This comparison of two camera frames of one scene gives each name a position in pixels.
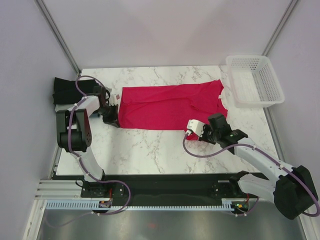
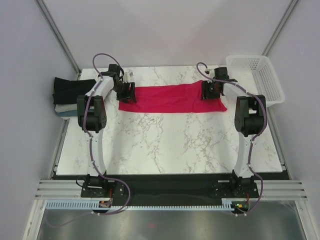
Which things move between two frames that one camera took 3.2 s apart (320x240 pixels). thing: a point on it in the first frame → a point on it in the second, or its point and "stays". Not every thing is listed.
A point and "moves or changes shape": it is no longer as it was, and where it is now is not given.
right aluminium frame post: [279, 28] stays
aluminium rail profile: [58, 189] stays
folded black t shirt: [65, 92] stays
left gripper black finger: [111, 117] → [132, 97]
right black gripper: [206, 126] → [205, 85]
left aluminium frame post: [58, 34] stays
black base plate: [156, 189] stays
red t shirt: [170, 106] moves or changes shape
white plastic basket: [254, 82] stays
